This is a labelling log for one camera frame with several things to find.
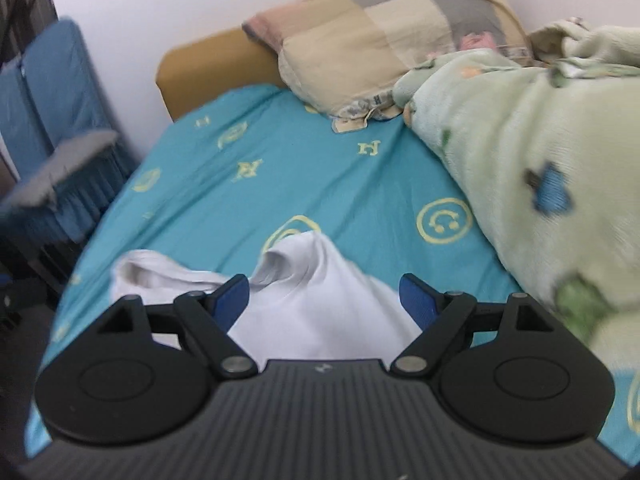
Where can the grey seat cushion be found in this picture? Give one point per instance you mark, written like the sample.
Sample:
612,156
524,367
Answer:
65,157

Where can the green printed fleece blanket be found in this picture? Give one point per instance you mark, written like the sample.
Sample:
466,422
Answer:
540,150

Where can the blue covered chair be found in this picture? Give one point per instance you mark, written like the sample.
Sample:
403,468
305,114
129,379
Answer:
15,120
70,90

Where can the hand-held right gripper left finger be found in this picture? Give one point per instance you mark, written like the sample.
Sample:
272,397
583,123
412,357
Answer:
232,299

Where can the white shirt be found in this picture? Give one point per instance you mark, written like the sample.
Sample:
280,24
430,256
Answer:
320,300

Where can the tan bed headboard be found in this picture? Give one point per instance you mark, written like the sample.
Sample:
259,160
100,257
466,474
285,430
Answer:
210,65

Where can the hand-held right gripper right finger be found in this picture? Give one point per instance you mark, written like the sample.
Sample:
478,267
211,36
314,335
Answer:
420,301

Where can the dark window with grille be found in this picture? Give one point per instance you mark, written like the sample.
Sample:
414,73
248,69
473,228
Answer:
25,0

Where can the plaid beige pillow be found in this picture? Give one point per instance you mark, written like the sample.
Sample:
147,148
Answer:
390,35

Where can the bed with teal printed sheet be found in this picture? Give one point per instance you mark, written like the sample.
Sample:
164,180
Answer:
310,170

